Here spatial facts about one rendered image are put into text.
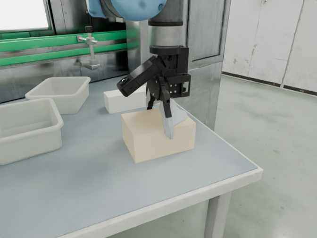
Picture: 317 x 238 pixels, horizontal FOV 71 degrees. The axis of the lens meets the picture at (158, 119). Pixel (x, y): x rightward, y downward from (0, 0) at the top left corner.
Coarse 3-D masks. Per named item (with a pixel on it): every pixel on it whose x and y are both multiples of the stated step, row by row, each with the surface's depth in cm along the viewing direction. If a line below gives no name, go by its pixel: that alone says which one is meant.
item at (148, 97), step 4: (148, 88) 57; (148, 92) 58; (148, 96) 58; (152, 96) 57; (148, 100) 59; (152, 100) 58; (156, 100) 61; (148, 104) 59; (152, 104) 60; (148, 108) 61
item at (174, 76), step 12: (156, 48) 47; (180, 48) 48; (168, 60) 50; (180, 60) 50; (168, 72) 51; (180, 72) 51; (156, 84) 50; (168, 84) 50; (180, 84) 52; (156, 96) 51; (180, 96) 53
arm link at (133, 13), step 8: (104, 0) 30; (112, 0) 28; (120, 0) 26; (128, 0) 26; (136, 0) 27; (144, 0) 27; (152, 0) 27; (160, 0) 28; (112, 8) 32; (120, 8) 27; (128, 8) 27; (136, 8) 27; (144, 8) 27; (152, 8) 28; (160, 8) 29; (120, 16) 33; (128, 16) 28; (136, 16) 28; (144, 16) 28; (152, 16) 29
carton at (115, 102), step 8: (144, 88) 82; (104, 96) 78; (112, 96) 74; (120, 96) 75; (128, 96) 77; (136, 96) 78; (144, 96) 80; (112, 104) 75; (120, 104) 77; (128, 104) 78; (136, 104) 80; (144, 104) 81; (112, 112) 77
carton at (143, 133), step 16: (144, 112) 60; (160, 112) 60; (128, 128) 53; (144, 128) 52; (160, 128) 52; (176, 128) 53; (192, 128) 55; (128, 144) 56; (144, 144) 51; (160, 144) 53; (176, 144) 55; (192, 144) 57; (144, 160) 53
